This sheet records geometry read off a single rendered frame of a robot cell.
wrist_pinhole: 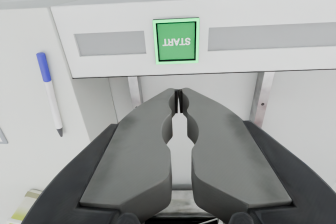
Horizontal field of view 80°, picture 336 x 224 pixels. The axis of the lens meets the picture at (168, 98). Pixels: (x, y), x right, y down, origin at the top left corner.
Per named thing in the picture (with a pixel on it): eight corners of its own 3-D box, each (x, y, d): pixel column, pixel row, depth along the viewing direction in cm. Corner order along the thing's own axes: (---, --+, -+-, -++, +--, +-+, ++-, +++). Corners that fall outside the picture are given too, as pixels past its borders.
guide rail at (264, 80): (239, 199, 65) (242, 208, 62) (233, 199, 65) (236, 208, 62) (273, 44, 40) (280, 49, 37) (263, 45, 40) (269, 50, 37)
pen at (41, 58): (63, 138, 33) (42, 54, 25) (56, 138, 33) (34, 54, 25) (66, 134, 33) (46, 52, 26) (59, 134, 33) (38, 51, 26)
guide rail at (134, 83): (156, 199, 66) (155, 209, 64) (150, 200, 66) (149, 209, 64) (136, 50, 41) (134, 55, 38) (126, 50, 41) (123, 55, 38)
